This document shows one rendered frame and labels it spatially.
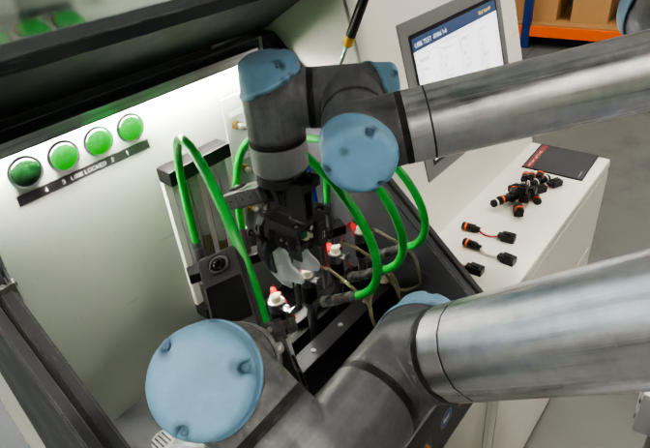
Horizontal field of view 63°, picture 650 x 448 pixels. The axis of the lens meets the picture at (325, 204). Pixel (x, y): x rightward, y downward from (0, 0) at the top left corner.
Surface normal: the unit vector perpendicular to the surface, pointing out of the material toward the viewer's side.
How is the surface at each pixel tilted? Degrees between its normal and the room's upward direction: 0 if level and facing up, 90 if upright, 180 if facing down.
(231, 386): 45
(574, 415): 0
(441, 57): 76
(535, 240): 0
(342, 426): 15
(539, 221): 0
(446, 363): 71
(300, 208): 90
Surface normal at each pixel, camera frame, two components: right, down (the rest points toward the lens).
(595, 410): -0.08, -0.84
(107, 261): 0.77, 0.29
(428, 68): 0.72, 0.07
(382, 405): 0.33, -0.59
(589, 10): -0.55, 0.48
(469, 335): -0.83, -0.24
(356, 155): -0.01, 0.53
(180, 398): -0.04, -0.22
